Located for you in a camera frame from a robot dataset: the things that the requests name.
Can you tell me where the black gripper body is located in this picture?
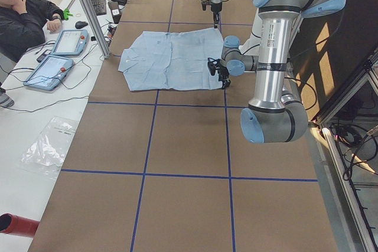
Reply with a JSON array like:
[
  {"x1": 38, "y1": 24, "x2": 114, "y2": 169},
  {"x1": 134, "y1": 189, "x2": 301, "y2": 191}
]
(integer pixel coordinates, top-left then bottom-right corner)
[
  {"x1": 211, "y1": 2, "x2": 222, "y2": 14},
  {"x1": 217, "y1": 64, "x2": 230, "y2": 83}
]

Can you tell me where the light blue button shirt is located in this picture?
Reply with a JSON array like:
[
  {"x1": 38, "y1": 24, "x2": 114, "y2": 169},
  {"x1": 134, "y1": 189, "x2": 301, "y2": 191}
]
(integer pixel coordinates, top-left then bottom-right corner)
[{"x1": 118, "y1": 28, "x2": 223, "y2": 91}]

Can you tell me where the black labelled box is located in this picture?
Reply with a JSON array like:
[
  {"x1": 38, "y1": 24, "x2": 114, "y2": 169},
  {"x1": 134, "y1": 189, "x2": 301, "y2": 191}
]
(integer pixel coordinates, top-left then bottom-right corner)
[{"x1": 107, "y1": 1, "x2": 122, "y2": 24}]

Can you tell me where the black keyboard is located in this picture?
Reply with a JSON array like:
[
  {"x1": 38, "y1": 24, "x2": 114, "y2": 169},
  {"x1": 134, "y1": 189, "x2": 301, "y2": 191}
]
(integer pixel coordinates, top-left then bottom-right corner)
[{"x1": 90, "y1": 0, "x2": 107, "y2": 15}]

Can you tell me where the black computer mouse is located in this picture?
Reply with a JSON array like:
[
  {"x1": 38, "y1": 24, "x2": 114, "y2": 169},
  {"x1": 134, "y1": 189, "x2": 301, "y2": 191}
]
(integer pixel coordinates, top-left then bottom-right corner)
[{"x1": 75, "y1": 21, "x2": 88, "y2": 30}]

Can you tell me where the upper blue teach pendant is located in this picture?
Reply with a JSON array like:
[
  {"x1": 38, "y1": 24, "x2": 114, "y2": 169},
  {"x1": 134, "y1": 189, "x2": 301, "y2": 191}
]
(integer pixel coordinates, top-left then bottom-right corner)
[{"x1": 50, "y1": 29, "x2": 89, "y2": 57}]

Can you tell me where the blue teach pendant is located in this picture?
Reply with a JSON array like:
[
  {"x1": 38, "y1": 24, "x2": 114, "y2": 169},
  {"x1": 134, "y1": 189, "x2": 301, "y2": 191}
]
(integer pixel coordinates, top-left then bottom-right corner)
[
  {"x1": 23, "y1": 55, "x2": 74, "y2": 91},
  {"x1": 50, "y1": 29, "x2": 89, "y2": 57}
]

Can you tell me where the green plastic toy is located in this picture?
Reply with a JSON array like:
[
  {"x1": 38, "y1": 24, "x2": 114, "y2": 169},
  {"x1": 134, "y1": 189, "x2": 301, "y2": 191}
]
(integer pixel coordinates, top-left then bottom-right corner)
[{"x1": 63, "y1": 8, "x2": 73, "y2": 21}]

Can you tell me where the lower blue teach pendant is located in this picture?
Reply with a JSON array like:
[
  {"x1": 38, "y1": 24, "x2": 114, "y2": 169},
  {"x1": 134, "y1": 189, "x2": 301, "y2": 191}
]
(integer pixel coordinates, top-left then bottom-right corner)
[{"x1": 23, "y1": 55, "x2": 74, "y2": 91}]

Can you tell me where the clear plastic bag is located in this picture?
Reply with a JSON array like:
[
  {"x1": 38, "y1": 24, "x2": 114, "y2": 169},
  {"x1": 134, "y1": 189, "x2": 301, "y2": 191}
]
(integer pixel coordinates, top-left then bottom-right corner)
[{"x1": 19, "y1": 116, "x2": 79, "y2": 179}]

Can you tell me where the seated person in black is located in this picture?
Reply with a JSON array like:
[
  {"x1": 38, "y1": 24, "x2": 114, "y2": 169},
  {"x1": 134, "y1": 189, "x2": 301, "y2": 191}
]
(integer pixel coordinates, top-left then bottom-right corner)
[{"x1": 1, "y1": 0, "x2": 64, "y2": 63}]

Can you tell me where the red cylinder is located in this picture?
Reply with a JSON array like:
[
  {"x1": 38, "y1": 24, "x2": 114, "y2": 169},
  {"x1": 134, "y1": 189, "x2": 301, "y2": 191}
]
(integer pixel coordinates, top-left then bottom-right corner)
[{"x1": 1, "y1": 213, "x2": 40, "y2": 238}]

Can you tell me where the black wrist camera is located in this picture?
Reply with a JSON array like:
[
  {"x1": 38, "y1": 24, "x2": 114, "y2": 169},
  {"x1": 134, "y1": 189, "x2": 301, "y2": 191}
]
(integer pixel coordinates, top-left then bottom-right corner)
[
  {"x1": 207, "y1": 57, "x2": 220, "y2": 76},
  {"x1": 201, "y1": 0, "x2": 211, "y2": 11}
]

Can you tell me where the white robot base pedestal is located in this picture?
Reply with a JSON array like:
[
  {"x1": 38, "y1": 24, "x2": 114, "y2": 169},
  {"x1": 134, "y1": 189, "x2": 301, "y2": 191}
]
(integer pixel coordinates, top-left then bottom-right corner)
[{"x1": 239, "y1": 8, "x2": 262, "y2": 55}]

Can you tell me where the aluminium frame post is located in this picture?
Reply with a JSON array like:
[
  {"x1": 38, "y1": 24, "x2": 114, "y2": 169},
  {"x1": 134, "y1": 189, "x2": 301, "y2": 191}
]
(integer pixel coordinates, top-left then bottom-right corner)
[{"x1": 79, "y1": 0, "x2": 110, "y2": 59}]

